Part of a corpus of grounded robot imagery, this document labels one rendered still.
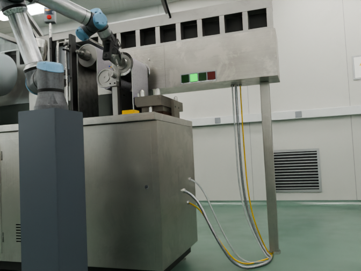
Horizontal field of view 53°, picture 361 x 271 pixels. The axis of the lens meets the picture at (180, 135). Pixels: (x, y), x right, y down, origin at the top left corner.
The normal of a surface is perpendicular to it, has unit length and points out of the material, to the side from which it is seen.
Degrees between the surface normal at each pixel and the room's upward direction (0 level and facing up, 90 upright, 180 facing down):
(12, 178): 90
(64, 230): 90
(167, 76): 90
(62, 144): 90
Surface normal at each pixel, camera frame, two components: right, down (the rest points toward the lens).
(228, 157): -0.32, -0.04
